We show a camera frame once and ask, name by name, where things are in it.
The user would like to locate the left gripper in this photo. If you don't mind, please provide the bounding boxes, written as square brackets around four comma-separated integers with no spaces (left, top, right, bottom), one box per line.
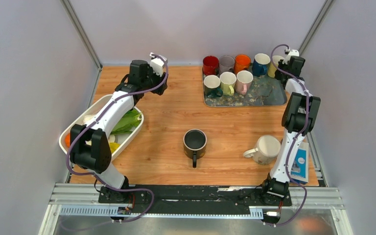
[141,65,168,96]

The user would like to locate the yellow mug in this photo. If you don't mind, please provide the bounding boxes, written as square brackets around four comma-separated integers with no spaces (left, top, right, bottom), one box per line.
[267,55,284,78]

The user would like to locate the navy blue mug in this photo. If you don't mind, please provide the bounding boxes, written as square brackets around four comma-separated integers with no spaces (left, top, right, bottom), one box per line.
[252,53,271,77]

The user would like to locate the pink faceted mug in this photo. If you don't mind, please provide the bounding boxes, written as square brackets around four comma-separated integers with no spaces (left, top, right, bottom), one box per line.
[235,70,254,95]

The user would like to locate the orange mug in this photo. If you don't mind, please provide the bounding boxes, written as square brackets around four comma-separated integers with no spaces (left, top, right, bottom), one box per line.
[234,54,251,74]

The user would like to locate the light green faceted mug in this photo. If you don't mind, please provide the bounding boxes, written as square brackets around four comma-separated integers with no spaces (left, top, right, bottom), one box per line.
[219,71,237,96]

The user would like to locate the dark green mug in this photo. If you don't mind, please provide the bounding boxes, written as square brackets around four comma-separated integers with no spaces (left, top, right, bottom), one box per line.
[203,75,223,98]

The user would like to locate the red mug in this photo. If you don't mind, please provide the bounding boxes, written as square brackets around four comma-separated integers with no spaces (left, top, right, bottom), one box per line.
[202,55,219,76]

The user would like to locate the lilac grey mug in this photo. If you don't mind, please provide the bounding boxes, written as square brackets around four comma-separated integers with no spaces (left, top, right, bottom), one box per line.
[218,55,235,74]

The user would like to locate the black mug with gold rim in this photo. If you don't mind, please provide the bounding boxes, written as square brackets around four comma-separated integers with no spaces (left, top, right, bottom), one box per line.
[183,129,207,168]

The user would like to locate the cream white mug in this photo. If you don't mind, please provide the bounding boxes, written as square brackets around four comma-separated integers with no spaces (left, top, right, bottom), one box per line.
[243,135,281,165]

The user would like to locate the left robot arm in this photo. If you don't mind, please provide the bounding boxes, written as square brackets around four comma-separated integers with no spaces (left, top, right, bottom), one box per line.
[66,53,169,203]

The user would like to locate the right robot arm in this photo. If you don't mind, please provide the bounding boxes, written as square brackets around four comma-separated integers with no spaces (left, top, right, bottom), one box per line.
[259,55,321,205]

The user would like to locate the floral blue tray mat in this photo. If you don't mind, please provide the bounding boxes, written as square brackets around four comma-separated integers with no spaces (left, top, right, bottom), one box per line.
[202,74,287,107]

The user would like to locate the green leafy vegetable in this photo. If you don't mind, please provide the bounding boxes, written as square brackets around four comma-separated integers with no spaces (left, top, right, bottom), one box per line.
[111,109,142,135]

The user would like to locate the white oval vegetable dish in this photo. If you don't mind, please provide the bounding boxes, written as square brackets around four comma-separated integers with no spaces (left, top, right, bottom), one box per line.
[58,94,144,161]

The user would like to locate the bok choy vegetable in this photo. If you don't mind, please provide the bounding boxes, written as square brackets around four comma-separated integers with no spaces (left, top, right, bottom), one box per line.
[82,114,97,125]

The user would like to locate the blue and white box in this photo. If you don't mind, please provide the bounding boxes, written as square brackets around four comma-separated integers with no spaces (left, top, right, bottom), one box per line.
[290,142,309,185]

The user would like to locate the small orange pumpkin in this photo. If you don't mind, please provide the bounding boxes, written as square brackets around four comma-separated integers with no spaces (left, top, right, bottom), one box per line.
[64,133,71,148]

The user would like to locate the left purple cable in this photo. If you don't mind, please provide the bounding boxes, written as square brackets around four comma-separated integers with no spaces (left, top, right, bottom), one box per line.
[65,54,169,224]

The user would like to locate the purple cable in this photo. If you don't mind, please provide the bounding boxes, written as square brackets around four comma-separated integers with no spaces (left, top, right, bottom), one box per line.
[262,44,310,227]
[65,54,169,224]

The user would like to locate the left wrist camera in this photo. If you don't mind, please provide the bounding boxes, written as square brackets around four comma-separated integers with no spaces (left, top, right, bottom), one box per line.
[149,52,167,76]

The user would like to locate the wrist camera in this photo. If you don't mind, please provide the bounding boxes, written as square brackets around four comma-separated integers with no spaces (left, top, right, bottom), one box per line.
[283,49,300,64]
[149,52,167,76]

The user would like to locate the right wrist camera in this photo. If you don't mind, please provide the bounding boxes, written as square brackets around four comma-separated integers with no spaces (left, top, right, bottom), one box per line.
[283,49,300,64]

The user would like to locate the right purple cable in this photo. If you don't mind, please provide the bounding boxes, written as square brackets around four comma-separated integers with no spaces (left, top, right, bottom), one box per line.
[262,44,310,227]

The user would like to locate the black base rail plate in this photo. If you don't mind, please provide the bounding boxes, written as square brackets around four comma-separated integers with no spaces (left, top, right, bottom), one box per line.
[97,184,292,215]

